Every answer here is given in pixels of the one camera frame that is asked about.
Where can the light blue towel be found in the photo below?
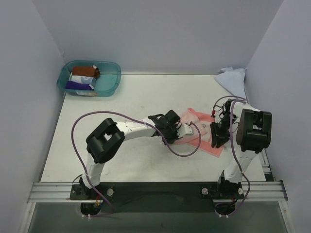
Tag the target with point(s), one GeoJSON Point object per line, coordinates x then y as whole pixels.
{"type": "Point", "coordinates": [232, 80]}

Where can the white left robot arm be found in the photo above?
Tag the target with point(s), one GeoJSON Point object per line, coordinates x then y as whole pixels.
{"type": "Point", "coordinates": [104, 142]}

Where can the teal plastic bin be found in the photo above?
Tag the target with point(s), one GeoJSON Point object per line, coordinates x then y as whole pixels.
{"type": "Point", "coordinates": [106, 84]}

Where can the white blue rolled towel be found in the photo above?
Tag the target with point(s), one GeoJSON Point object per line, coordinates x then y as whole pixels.
{"type": "Point", "coordinates": [83, 79]}

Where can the brown rolled towel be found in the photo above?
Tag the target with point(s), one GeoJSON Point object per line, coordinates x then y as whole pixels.
{"type": "Point", "coordinates": [92, 71]}

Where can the pink striped towel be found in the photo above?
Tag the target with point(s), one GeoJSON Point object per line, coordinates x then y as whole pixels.
{"type": "Point", "coordinates": [202, 121]}

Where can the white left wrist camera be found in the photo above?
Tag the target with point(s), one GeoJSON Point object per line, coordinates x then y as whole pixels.
{"type": "Point", "coordinates": [185, 130]}

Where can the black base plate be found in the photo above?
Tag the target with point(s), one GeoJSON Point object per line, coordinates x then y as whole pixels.
{"type": "Point", "coordinates": [154, 197]}

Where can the purple rolled towel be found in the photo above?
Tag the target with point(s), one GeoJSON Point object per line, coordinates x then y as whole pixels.
{"type": "Point", "coordinates": [78, 86]}

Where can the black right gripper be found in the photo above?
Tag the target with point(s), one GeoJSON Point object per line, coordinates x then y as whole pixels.
{"type": "Point", "coordinates": [219, 131]}

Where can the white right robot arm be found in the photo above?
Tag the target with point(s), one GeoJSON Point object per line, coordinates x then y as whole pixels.
{"type": "Point", "coordinates": [248, 131]}

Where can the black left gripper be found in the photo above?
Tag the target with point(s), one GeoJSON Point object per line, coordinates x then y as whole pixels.
{"type": "Point", "coordinates": [173, 131]}

